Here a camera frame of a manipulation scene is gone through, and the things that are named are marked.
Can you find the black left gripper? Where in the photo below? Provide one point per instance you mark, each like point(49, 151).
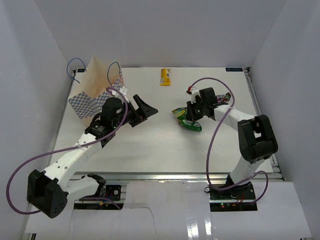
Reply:
point(138, 117)

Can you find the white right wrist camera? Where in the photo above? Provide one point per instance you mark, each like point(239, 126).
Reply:
point(193, 92)

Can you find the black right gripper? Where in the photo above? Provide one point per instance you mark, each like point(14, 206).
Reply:
point(191, 115)

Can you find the aluminium table edge rail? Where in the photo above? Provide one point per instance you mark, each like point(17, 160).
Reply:
point(169, 176)

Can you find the blue table corner label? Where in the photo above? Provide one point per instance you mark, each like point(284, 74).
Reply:
point(234, 69)

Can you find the purple M&M's packet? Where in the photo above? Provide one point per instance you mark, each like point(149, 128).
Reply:
point(223, 98)

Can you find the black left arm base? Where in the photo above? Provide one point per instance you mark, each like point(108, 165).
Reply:
point(111, 192)

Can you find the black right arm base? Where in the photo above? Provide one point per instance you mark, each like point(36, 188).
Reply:
point(234, 200)

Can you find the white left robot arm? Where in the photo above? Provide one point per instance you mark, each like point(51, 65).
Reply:
point(50, 190)

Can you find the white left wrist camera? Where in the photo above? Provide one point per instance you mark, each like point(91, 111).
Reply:
point(119, 93)

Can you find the green Fox's candy bag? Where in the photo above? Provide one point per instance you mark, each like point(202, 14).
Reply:
point(180, 114)

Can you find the yellow snack bar far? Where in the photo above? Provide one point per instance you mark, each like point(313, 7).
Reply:
point(165, 77)

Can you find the blue checkered paper bag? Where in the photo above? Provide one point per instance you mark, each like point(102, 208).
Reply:
point(90, 93)

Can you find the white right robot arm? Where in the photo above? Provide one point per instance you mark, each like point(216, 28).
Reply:
point(256, 138)

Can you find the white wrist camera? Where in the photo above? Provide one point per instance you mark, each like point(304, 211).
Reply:
point(193, 92)
point(119, 93)

